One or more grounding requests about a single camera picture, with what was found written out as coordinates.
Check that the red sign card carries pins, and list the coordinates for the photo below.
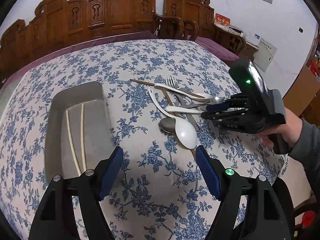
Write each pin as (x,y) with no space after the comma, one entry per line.
(222,21)

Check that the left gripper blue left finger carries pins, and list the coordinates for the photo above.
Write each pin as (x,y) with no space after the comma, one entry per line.
(114,163)

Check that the metal rectangular tray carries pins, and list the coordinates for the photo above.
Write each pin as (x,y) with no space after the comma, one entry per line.
(99,142)

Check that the white ceramic soup spoon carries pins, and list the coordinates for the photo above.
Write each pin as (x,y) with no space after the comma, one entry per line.
(184,130)

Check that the white electrical panel box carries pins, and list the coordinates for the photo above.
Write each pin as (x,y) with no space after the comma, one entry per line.
(265,54)

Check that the purple armchair cushion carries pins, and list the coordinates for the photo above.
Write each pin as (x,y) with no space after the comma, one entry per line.
(216,49)

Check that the metal fork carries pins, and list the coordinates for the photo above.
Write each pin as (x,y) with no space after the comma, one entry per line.
(169,80)

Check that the dark brown wooden chopstick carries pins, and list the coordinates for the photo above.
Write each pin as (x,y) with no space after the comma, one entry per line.
(143,82)

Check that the white plastic spoon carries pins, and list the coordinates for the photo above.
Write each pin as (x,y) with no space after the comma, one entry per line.
(201,96)

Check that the person right hand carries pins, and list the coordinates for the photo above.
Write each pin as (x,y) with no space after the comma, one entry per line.
(290,131)

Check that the carved wooden sofa bench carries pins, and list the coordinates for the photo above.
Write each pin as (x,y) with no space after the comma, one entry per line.
(58,24)

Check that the white plastic fork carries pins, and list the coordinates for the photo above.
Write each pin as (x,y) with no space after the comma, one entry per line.
(174,109)

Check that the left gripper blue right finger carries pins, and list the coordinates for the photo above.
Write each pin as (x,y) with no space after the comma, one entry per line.
(210,177)

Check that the light bamboo chopstick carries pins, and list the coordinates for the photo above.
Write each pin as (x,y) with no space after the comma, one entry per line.
(82,138)
(76,163)

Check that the carved wooden armchair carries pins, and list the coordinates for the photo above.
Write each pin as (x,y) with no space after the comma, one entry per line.
(199,11)

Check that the metal spoon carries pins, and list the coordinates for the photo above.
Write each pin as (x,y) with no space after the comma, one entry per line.
(168,124)

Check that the grey sleeve forearm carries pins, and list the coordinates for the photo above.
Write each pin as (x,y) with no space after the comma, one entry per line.
(306,149)

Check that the blue floral tablecloth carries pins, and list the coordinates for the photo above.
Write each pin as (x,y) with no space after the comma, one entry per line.
(159,192)

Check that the purple sofa cushion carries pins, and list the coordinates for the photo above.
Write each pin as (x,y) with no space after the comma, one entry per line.
(142,35)

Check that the large brown cardboard box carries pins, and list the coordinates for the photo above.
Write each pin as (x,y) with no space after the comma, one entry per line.
(301,92)

